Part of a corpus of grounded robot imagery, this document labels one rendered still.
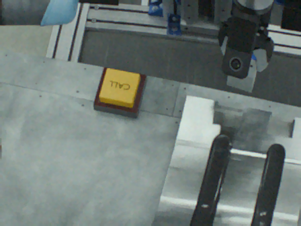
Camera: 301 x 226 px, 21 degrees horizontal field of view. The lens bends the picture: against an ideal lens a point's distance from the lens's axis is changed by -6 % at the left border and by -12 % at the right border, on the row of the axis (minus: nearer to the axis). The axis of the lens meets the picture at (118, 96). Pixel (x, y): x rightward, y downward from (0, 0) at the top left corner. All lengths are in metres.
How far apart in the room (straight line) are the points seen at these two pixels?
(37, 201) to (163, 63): 0.89
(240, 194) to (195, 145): 0.13
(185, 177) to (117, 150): 0.17
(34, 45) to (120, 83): 1.07
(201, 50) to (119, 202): 0.91
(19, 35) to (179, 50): 0.57
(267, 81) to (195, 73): 0.22
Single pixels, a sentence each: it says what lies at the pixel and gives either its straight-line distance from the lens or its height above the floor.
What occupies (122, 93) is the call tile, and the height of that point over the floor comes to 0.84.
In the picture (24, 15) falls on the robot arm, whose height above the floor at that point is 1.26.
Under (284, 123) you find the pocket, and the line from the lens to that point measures 1.49.
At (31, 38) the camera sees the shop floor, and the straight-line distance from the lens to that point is 2.61.
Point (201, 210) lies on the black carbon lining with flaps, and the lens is 1.39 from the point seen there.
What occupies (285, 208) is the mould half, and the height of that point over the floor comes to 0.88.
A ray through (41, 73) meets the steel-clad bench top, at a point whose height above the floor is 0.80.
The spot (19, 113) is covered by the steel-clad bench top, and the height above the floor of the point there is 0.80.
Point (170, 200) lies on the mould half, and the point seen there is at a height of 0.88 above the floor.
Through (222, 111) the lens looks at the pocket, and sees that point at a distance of 1.49.
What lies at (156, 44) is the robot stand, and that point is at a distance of 2.32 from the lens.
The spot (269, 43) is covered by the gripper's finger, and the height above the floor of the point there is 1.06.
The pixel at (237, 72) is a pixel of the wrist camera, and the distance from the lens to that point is 1.28.
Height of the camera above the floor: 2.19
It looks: 62 degrees down
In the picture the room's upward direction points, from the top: 6 degrees counter-clockwise
